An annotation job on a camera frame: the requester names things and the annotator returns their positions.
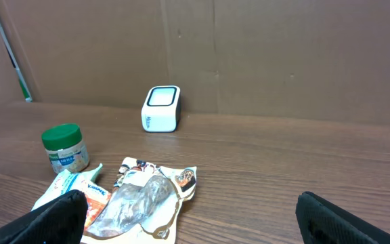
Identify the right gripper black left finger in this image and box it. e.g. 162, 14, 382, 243
0, 190, 88, 244

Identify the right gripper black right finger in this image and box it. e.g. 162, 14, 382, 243
295, 192, 390, 244

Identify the teal wet wipes pack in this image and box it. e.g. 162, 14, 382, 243
31, 163, 103, 211

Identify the green lid jar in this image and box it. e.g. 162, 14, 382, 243
41, 123, 89, 174

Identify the brown snack pouch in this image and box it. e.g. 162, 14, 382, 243
81, 157, 197, 244

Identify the orange Kleenex tissue pack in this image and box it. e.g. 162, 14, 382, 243
81, 181, 111, 229

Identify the white barcode scanner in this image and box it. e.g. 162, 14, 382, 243
141, 85, 181, 133

